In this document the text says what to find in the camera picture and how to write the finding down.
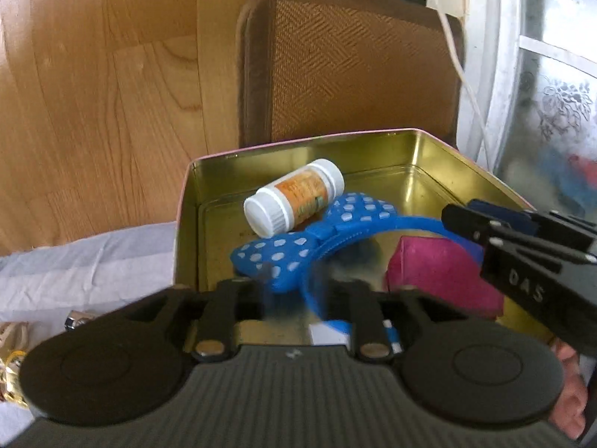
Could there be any magenta paper box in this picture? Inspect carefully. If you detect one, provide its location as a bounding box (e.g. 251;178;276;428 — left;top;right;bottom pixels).
385;236;504;318

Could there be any blue polka-dot bow headband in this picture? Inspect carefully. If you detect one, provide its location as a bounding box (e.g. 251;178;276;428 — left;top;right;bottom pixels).
228;191;487;354

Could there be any gold round trinket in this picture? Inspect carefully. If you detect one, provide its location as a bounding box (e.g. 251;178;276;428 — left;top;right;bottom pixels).
0;321;29;408

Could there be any white charger plug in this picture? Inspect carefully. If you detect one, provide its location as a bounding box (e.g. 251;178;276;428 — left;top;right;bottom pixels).
310;323;349;346

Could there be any person's right hand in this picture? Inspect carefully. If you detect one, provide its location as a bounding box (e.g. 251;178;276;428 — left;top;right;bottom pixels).
550;340;588;440

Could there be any pink macaron biscuit tin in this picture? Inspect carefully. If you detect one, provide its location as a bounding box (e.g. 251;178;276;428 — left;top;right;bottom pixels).
173;127;557;351

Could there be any white pill bottle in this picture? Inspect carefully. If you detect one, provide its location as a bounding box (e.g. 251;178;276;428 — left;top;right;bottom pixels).
243;159;345;239

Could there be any striped grey bed sheet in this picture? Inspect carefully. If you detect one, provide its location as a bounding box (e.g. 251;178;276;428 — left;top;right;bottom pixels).
0;220;181;444

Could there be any brown woven chair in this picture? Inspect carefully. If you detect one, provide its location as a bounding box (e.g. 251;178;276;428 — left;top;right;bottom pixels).
237;0;460;147

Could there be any wooden headboard panel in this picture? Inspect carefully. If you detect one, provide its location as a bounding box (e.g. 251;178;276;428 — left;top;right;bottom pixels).
1;0;246;254

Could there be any white glass door frame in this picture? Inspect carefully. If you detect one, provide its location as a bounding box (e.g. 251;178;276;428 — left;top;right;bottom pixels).
458;0;596;221

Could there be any white wall charger cable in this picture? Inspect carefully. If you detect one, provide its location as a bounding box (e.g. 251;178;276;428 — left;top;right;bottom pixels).
412;0;496;169

